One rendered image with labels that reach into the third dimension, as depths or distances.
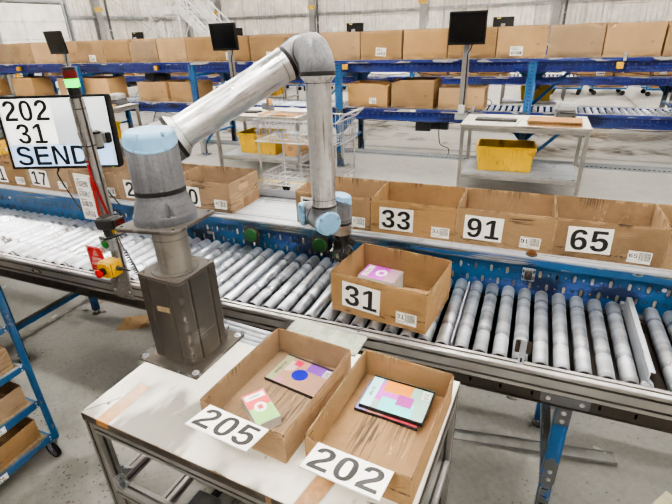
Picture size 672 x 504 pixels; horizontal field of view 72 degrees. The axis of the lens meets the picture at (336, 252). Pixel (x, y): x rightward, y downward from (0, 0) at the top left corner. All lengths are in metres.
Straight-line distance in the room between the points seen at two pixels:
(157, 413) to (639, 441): 2.11
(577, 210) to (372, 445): 1.48
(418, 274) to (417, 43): 4.95
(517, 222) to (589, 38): 4.58
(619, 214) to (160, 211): 1.87
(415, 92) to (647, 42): 2.57
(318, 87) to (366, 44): 5.26
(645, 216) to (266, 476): 1.85
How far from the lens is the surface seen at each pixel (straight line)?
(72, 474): 2.57
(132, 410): 1.57
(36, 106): 2.35
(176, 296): 1.50
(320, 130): 1.57
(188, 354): 1.62
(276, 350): 1.62
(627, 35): 6.49
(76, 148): 2.30
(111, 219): 2.09
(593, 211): 2.34
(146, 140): 1.40
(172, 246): 1.49
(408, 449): 1.32
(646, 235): 2.09
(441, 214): 2.07
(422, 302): 1.65
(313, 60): 1.55
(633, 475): 2.52
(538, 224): 2.05
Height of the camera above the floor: 1.75
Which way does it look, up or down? 26 degrees down
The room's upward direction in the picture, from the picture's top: 2 degrees counter-clockwise
